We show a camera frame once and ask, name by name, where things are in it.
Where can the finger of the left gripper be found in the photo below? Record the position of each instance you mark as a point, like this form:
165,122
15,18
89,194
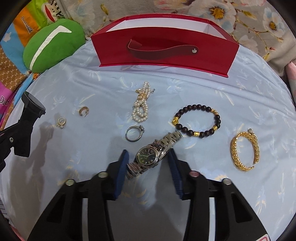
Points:
18,136

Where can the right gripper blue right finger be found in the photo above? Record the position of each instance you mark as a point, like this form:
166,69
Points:
176,174

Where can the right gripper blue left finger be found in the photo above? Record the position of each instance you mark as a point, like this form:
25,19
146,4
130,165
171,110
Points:
121,166

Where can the silver wristwatch green dial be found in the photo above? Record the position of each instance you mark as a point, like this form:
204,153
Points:
150,155

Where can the gold chain bangle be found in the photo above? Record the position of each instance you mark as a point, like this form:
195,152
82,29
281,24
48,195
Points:
244,150

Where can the colourful cartoon blanket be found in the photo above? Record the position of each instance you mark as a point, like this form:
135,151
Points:
15,76

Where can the light blue palm bedsheet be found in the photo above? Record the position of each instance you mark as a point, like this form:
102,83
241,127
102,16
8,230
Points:
93,114

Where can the green plush pillow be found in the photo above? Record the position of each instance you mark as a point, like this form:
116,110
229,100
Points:
52,44

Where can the red gift box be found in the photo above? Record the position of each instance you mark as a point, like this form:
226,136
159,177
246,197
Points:
166,40

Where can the pink white plush pillow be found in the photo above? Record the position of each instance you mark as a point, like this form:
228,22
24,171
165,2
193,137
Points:
291,75

